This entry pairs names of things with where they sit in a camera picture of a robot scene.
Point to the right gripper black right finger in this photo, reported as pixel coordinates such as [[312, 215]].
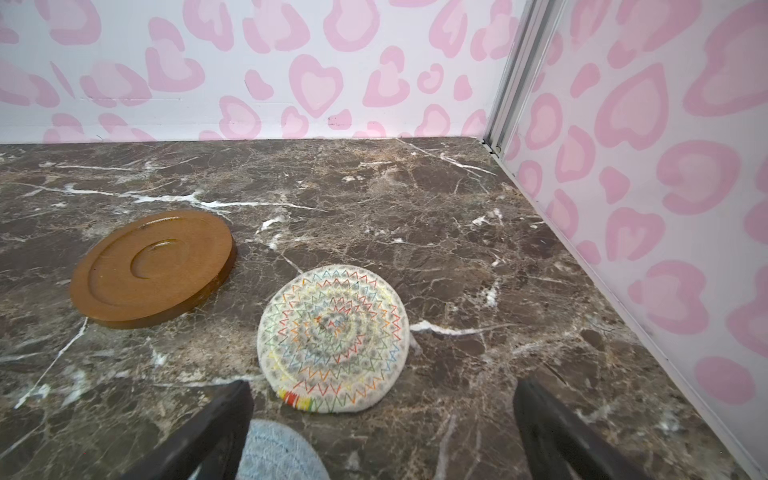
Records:
[[559, 445]]

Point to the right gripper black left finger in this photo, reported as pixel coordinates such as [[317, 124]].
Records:
[[209, 445]]

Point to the grey woven coaster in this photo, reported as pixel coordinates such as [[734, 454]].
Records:
[[276, 451]]

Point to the multicolour woven coaster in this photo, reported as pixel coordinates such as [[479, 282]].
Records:
[[333, 340]]

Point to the brown wooden coaster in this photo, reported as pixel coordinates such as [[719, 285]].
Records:
[[154, 269]]

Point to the aluminium frame post right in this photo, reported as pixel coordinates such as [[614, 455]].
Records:
[[538, 24]]

